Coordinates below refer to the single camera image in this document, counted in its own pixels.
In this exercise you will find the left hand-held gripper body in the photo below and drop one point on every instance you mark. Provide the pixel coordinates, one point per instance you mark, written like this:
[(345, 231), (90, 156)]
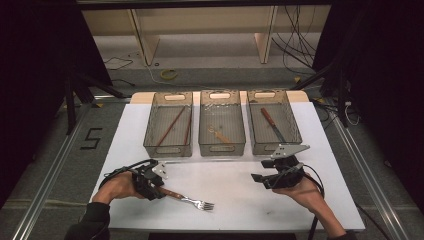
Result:
[(145, 181)]

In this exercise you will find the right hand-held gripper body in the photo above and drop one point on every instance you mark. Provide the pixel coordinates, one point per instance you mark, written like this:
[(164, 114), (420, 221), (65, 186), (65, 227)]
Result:
[(286, 175)]

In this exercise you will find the grey translucent plastic bin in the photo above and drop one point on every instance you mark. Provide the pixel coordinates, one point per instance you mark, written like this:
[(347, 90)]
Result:
[(263, 133), (221, 113), (170, 133)]

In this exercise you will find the translucent amber plastic spoon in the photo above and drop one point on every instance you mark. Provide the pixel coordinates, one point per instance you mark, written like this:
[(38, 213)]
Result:
[(220, 135)]

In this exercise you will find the brown wooden chopstick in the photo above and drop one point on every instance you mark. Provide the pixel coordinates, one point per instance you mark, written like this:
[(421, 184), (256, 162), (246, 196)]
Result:
[(188, 128), (170, 126)]

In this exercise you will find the person's left hand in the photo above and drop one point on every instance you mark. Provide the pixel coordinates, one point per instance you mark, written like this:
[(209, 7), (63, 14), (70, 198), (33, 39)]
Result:
[(116, 188)]

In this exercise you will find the person's right hand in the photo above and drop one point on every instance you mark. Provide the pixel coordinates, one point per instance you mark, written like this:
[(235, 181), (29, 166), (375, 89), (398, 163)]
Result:
[(308, 195)]

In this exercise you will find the white table sheet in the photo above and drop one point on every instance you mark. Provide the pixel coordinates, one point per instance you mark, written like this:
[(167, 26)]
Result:
[(233, 186)]

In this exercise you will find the black metal stand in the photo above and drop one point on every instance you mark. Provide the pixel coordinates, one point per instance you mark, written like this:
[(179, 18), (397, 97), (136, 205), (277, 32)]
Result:
[(341, 100), (70, 110)]

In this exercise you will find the yellow tape roll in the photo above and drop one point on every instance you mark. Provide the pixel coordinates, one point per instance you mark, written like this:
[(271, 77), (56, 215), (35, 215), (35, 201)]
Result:
[(163, 75)]

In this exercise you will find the dark curtain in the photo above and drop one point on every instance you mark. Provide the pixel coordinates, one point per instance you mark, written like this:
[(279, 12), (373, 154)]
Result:
[(390, 83), (33, 83)]

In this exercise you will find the beige wooden desk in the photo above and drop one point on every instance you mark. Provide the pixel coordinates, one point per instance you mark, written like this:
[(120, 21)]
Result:
[(146, 40)]

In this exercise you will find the aluminium floor rail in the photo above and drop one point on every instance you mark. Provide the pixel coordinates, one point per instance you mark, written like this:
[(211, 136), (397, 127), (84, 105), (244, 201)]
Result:
[(370, 180), (50, 173)]

